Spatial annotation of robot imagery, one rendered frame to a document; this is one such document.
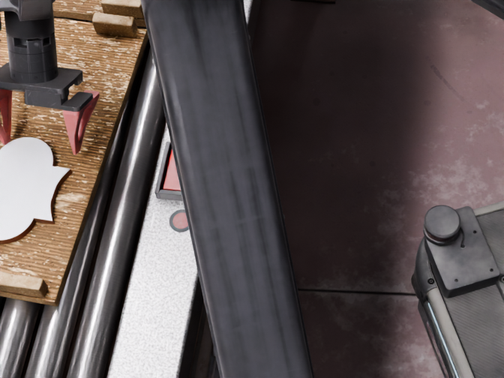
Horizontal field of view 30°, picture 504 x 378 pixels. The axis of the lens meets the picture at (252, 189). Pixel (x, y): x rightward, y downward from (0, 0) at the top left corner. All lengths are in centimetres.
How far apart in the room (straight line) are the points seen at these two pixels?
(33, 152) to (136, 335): 28
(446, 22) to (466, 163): 42
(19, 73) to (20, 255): 22
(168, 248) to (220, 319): 62
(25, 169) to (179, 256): 23
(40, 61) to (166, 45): 64
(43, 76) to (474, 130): 137
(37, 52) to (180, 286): 33
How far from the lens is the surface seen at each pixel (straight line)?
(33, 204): 120
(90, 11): 136
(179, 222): 118
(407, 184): 223
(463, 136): 231
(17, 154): 124
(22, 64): 116
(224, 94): 53
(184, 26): 52
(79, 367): 113
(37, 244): 118
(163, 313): 113
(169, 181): 119
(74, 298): 117
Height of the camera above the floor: 195
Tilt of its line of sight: 61 degrees down
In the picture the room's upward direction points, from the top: 11 degrees counter-clockwise
